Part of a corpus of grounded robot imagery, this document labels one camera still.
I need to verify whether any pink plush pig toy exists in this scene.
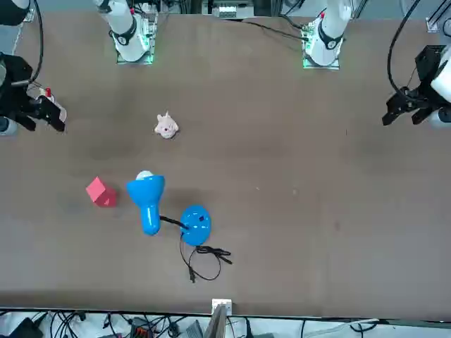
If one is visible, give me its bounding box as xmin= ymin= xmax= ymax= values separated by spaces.
xmin=153 ymin=110 xmax=180 ymax=140

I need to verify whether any aluminium frame profile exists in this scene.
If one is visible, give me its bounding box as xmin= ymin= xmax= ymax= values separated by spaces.
xmin=425 ymin=0 xmax=451 ymax=35

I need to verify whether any aluminium camera post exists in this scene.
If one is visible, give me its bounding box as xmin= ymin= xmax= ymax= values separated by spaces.
xmin=204 ymin=298 xmax=234 ymax=338

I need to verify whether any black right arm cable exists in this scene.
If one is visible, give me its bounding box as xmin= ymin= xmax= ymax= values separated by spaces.
xmin=30 ymin=0 xmax=45 ymax=85

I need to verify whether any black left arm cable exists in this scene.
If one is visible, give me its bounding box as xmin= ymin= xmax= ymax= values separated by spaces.
xmin=386 ymin=0 xmax=424 ymax=94

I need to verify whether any red rectangular block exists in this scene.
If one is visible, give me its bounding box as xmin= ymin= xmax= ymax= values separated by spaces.
xmin=85 ymin=176 xmax=118 ymax=208

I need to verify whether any blue desk lamp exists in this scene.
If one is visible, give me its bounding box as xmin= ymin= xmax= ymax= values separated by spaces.
xmin=125 ymin=170 xmax=214 ymax=247

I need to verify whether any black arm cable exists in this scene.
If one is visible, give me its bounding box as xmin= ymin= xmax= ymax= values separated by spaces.
xmin=386 ymin=0 xmax=424 ymax=94
xmin=30 ymin=0 xmax=45 ymax=85

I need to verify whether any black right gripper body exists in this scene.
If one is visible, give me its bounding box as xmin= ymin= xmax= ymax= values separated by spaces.
xmin=0 ymin=52 xmax=37 ymax=120

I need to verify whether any black lamp power cable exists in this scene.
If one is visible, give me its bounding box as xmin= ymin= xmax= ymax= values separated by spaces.
xmin=179 ymin=232 xmax=233 ymax=284

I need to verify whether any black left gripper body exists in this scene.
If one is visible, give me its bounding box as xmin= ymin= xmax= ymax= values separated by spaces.
xmin=393 ymin=44 xmax=448 ymax=107

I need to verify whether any thin black table cable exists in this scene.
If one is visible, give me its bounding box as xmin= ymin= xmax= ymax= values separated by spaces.
xmin=242 ymin=20 xmax=311 ymax=42

